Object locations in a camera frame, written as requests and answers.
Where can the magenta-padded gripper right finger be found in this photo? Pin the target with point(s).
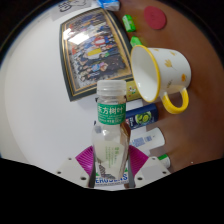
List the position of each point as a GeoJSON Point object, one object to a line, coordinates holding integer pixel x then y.
{"type": "Point", "coordinates": [151, 169]}

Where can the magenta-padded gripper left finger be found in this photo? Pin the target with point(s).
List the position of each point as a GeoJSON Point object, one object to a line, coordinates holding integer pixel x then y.
{"type": "Point", "coordinates": [71, 170]}

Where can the clear green-labelled drink bottle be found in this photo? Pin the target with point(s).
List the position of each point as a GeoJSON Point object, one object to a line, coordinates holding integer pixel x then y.
{"type": "Point", "coordinates": [110, 140]}

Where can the dark blue pump bottle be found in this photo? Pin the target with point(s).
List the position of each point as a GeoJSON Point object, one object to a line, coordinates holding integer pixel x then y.
{"type": "Point", "coordinates": [141, 116]}

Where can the framed group picture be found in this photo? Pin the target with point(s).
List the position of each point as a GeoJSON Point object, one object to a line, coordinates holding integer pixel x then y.
{"type": "Point", "coordinates": [90, 50]}

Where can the flat round red coaster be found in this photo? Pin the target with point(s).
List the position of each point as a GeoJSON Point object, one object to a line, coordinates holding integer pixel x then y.
{"type": "Point", "coordinates": [155, 17]}

